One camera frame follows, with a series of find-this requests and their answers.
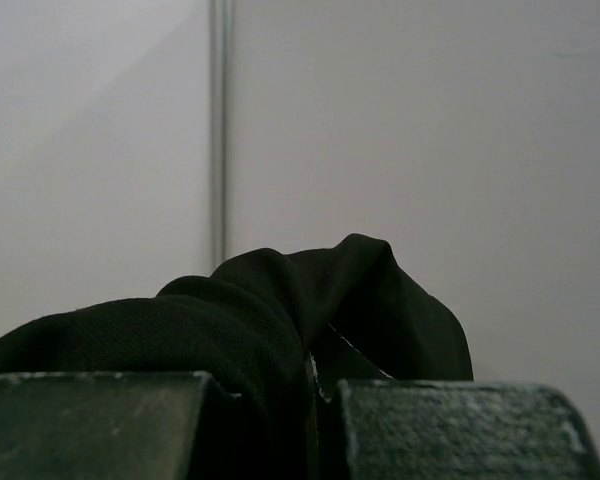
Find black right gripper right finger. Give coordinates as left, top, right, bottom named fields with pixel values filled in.
left=312, top=353, right=600, bottom=479

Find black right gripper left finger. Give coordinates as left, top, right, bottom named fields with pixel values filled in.
left=0, top=373, right=240, bottom=479

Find black trousers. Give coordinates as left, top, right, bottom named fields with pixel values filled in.
left=0, top=234, right=473, bottom=479

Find grey wall corner profile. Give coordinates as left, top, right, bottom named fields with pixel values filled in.
left=209, top=0, right=234, bottom=269

